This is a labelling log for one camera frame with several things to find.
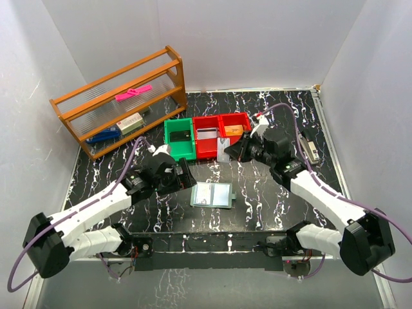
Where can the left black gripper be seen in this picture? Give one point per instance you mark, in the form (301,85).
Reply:
(185,181)

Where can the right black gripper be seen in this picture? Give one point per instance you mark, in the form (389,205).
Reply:
(239,150)

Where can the silver credit card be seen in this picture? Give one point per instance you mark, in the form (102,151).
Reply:
(222,144)

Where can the green card holder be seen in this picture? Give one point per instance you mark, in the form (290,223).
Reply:
(212,195)

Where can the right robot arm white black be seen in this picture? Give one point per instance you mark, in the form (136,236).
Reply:
(361,239)

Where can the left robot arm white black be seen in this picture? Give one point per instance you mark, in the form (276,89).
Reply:
(54,241)

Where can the orange card in bin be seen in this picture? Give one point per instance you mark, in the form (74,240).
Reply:
(234,130)

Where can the grey card in bin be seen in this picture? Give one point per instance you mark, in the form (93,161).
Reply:
(207,133)

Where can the black card in bin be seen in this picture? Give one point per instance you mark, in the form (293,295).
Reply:
(180,136)

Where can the right red plastic bin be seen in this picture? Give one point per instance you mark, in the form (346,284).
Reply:
(233,119)

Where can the red plastic bin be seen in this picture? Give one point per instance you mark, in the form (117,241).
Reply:
(233,119)
(205,149)

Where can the middle red plastic bin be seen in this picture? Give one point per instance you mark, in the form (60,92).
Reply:
(205,149)

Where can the green plastic bin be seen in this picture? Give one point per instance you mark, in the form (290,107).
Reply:
(180,150)

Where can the black grey stapler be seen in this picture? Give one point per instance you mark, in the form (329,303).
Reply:
(307,142)

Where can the white red box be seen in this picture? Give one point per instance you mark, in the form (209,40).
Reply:
(130,123)

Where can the blue stapler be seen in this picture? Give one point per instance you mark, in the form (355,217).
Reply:
(106,134)

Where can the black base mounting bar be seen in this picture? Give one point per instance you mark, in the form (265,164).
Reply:
(213,250)

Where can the wooden shelf rack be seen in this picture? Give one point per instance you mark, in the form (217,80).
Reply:
(92,108)

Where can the pink plastic clip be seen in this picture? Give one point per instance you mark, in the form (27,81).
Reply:
(133,92)

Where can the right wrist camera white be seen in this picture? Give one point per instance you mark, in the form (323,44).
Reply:
(260,123)

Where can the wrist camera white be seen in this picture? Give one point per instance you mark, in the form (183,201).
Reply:
(163,151)
(260,123)

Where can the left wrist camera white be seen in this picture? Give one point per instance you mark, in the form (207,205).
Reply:
(163,151)

